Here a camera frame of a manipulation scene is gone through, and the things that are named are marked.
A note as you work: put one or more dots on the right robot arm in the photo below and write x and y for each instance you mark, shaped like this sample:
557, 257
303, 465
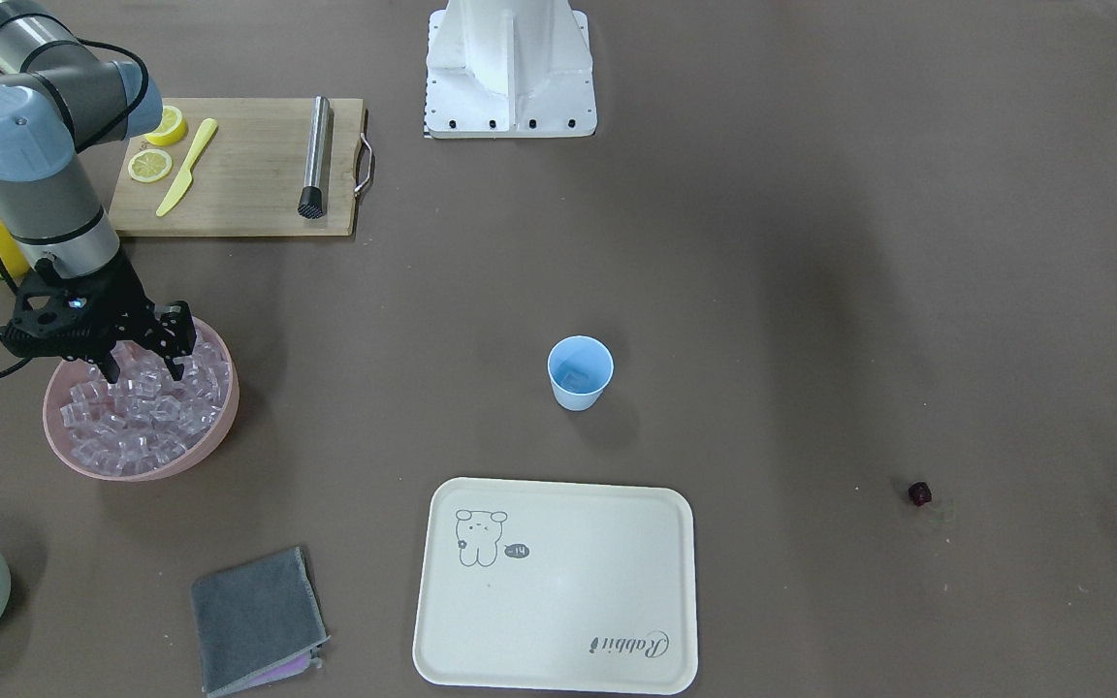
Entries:
57, 98

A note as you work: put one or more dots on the light blue plastic cup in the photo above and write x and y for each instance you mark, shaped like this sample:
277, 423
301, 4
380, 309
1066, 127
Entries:
579, 367

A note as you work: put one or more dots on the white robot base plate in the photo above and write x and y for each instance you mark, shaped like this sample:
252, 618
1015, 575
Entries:
509, 70

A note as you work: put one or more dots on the steel muddler black tip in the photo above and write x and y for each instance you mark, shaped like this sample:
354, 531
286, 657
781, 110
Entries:
313, 198

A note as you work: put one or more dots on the folded grey cloth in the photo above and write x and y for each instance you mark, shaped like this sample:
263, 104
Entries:
257, 623

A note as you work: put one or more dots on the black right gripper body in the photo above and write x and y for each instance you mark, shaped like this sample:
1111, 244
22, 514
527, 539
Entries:
120, 294

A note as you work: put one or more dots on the lemon slice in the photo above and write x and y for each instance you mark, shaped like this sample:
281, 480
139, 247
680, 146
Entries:
149, 165
171, 129

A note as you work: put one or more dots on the pink bowl of ice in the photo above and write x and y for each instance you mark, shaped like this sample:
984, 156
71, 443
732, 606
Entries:
147, 425

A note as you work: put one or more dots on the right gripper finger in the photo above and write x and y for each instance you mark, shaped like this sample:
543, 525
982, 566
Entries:
107, 363
173, 350

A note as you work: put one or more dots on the lemon slice upper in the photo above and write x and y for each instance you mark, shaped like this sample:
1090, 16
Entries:
171, 129

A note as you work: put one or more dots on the lemon slice lower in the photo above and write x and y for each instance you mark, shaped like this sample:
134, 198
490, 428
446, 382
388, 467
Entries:
149, 165

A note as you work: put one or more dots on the wooden cutting board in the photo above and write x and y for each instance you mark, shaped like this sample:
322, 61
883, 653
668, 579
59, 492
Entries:
249, 179

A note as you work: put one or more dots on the dark red cherry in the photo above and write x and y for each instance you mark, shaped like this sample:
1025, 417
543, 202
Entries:
929, 508

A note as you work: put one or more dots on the cream rabbit serving tray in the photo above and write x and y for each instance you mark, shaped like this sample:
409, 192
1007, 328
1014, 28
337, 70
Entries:
575, 587

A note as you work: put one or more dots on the yellow plastic knife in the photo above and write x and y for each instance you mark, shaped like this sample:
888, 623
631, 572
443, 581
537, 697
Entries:
185, 174

